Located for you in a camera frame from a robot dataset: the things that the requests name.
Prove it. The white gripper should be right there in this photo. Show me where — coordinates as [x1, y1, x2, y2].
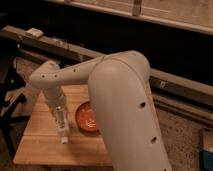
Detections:
[43, 86, 66, 114]

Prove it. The clear white bottle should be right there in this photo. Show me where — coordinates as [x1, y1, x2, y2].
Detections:
[55, 106, 69, 144]

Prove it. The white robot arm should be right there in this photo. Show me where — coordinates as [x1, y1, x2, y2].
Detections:
[30, 51, 172, 171]

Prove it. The orange ceramic bowl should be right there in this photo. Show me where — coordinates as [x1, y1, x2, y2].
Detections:
[75, 101, 99, 134]

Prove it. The black tripod stand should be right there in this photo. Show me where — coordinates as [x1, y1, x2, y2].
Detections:
[0, 57, 29, 159]

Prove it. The wooden table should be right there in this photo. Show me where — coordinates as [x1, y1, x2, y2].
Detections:
[14, 85, 111, 166]

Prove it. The small white box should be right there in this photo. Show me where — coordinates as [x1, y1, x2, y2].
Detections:
[26, 28, 43, 38]

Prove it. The blue white box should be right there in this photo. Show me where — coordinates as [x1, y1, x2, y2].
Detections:
[199, 129, 213, 171]

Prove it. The grey metal rail beam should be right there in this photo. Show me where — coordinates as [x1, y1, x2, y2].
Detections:
[0, 25, 213, 108]

